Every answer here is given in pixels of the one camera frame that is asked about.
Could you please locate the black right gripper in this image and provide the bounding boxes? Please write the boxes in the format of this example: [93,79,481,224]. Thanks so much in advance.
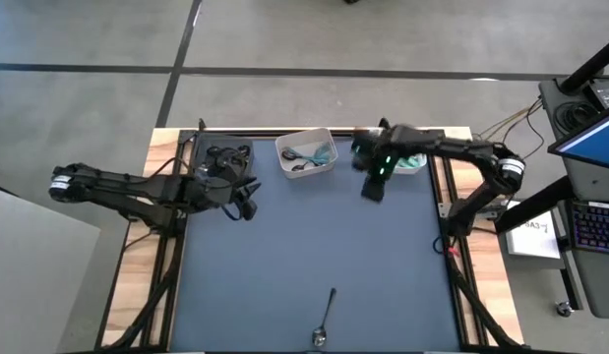
[355,126,413,203]

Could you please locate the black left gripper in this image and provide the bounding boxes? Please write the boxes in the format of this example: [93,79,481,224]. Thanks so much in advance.
[185,156,262,221]

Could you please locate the blue-grey table mat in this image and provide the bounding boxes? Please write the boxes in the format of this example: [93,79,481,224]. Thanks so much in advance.
[166,133,463,353]

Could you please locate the dark grey plastic bin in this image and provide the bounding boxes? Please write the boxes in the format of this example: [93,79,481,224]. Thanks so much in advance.
[193,132,256,182]

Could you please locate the black cart bar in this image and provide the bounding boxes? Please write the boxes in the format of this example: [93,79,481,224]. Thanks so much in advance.
[494,176,576,235]

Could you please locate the white paper sheet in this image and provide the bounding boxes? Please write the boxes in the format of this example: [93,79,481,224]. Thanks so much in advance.
[505,208,562,261]

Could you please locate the computer monitor blue screen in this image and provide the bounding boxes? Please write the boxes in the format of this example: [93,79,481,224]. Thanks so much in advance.
[547,105,609,173]

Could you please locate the backlit black keyboard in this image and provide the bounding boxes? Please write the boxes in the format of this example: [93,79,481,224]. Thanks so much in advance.
[568,199,609,257]

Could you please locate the grey panel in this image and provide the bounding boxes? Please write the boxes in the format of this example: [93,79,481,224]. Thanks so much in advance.
[0,184,101,354]

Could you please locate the grey computer cart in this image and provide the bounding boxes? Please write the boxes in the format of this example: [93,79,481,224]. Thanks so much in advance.
[537,76,609,321]

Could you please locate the black metal pole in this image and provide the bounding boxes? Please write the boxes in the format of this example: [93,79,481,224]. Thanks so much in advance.
[559,36,609,94]

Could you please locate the black power adapter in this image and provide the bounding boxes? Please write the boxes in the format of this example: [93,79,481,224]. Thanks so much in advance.
[591,81,609,109]

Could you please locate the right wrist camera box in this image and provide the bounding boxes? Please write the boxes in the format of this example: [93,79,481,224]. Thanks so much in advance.
[367,146,397,183]

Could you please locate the black aluminium table frame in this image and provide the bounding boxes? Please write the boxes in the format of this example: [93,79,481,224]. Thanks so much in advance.
[94,117,524,354]

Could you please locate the yellow cable bundle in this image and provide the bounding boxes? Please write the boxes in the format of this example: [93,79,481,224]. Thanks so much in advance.
[473,97,544,144]

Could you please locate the coiled black cable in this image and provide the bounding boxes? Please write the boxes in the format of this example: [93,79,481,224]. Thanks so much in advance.
[552,100,593,134]

